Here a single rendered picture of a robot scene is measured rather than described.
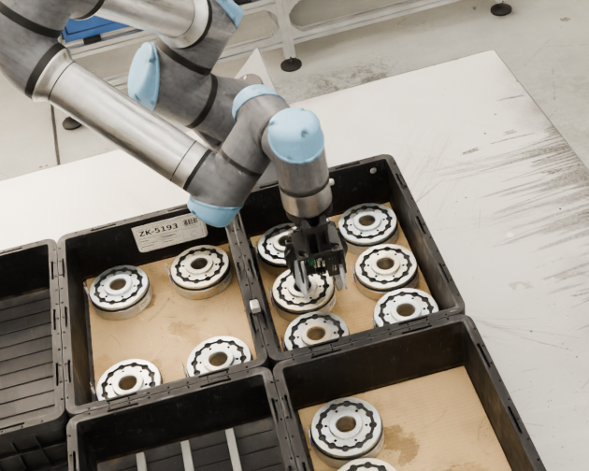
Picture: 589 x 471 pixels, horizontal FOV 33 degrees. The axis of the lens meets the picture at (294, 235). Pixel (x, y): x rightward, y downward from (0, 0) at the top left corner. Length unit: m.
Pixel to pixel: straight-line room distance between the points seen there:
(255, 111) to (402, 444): 0.53
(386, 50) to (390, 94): 1.45
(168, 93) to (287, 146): 0.54
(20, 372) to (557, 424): 0.87
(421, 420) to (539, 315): 0.39
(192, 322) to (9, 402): 0.32
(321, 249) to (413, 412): 0.28
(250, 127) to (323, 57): 2.29
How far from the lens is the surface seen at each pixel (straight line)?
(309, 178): 1.39
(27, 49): 1.52
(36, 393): 1.64
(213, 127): 1.90
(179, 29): 1.77
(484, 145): 2.11
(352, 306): 1.61
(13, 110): 3.88
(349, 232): 1.70
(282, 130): 1.36
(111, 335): 1.67
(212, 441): 1.49
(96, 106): 1.50
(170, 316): 1.67
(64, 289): 1.63
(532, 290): 1.80
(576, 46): 3.69
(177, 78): 1.85
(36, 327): 1.74
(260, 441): 1.47
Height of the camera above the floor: 2.01
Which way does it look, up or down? 43 degrees down
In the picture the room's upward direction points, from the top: 11 degrees counter-clockwise
